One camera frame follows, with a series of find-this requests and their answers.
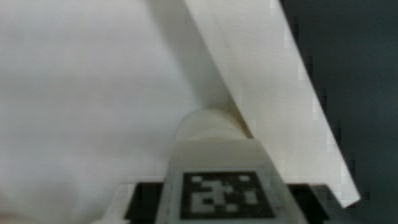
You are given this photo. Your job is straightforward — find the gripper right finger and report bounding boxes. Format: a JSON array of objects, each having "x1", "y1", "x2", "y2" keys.
[{"x1": 287, "y1": 184, "x2": 355, "y2": 224}]

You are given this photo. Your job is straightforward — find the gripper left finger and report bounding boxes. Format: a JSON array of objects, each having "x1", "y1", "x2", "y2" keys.
[{"x1": 94, "y1": 182, "x2": 167, "y2": 224}]

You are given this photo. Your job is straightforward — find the white table leg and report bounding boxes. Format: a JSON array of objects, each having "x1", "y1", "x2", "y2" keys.
[{"x1": 154, "y1": 109, "x2": 309, "y2": 224}]

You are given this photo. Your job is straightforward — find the white square table top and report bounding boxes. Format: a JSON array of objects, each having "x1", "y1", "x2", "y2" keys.
[{"x1": 0, "y1": 0, "x2": 358, "y2": 224}]

